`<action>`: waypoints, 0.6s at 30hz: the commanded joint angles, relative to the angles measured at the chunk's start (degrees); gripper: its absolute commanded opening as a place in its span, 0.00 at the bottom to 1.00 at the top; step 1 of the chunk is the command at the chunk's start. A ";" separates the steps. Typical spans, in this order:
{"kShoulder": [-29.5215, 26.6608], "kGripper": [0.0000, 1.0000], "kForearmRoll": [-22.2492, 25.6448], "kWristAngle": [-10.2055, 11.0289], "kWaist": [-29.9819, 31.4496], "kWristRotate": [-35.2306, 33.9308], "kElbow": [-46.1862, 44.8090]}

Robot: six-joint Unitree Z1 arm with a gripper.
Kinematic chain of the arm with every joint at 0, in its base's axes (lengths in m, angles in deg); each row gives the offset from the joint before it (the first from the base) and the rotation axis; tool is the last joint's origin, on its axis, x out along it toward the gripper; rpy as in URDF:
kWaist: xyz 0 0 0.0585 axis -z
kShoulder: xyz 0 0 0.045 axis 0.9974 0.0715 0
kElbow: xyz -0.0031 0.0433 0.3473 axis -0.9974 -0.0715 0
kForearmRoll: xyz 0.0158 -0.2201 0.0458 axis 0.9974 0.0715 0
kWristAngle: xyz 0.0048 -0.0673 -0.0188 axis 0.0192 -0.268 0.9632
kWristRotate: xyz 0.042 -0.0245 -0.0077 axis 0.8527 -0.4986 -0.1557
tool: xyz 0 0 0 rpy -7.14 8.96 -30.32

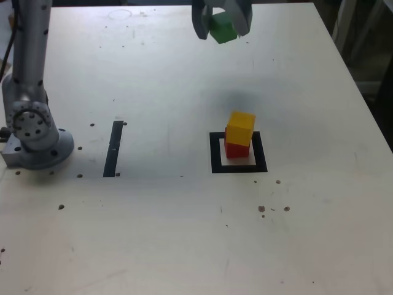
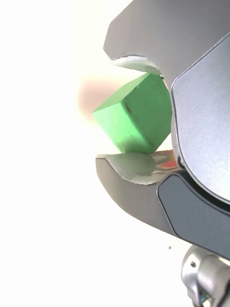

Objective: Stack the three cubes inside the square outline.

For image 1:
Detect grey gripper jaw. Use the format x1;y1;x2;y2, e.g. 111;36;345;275
191;0;213;40
225;0;254;37

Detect green cube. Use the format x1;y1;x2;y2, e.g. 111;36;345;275
209;12;238;45

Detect yellow cube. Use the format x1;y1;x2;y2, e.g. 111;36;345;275
226;110;257;148

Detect red cube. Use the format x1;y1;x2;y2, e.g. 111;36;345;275
224;127;250;159

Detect black tape square outline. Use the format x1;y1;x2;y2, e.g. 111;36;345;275
209;131;268;175

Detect black tape strip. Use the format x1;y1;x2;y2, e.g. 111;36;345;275
103;120;124;178

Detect white metal frame legs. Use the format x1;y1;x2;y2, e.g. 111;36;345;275
331;0;393;64

